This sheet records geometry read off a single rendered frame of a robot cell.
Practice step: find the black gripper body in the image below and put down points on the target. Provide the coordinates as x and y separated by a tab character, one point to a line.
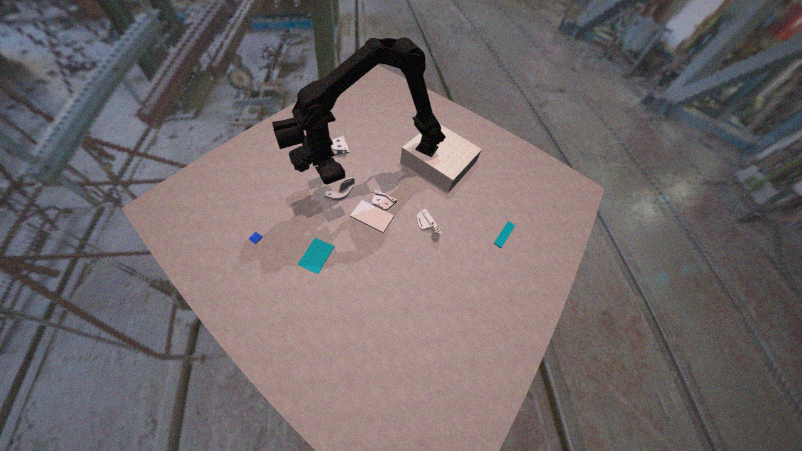
330	170

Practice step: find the teal flat plate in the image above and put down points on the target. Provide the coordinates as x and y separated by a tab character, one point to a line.
316	255

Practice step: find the teal rectangular block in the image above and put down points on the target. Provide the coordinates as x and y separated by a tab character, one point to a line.
504	234

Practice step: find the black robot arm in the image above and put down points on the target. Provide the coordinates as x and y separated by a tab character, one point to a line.
312	111

